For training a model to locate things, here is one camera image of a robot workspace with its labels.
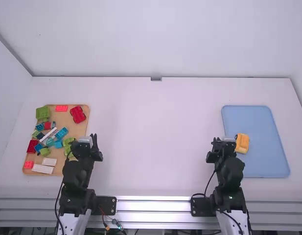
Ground long light blue toy brick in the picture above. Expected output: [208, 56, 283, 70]
[55, 127, 69, 139]

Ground thin wire with plugs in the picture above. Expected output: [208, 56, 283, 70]
[98, 206, 125, 232]

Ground silver rails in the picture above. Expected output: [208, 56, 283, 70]
[0, 195, 302, 231]

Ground tan tray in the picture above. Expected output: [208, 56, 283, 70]
[22, 104, 92, 177]

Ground blue mat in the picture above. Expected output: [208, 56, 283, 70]
[221, 105, 291, 179]

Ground long white toy brick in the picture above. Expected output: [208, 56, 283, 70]
[39, 128, 58, 144]

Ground large green toy brick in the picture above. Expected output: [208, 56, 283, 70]
[35, 105, 51, 122]

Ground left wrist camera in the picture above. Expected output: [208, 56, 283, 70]
[78, 136, 93, 148]

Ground black cable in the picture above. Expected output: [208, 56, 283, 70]
[191, 168, 218, 214]
[54, 151, 74, 235]

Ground small clear toy brick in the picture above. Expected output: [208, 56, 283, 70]
[41, 157, 58, 166]

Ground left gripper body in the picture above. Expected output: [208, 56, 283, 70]
[70, 141, 104, 163]

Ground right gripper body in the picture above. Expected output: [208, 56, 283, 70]
[206, 141, 237, 164]

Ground long clear toy brick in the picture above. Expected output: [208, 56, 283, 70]
[31, 164, 55, 175]

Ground large red toy brick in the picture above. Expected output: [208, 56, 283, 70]
[70, 105, 87, 124]

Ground green toy car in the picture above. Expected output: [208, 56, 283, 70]
[63, 137, 77, 157]

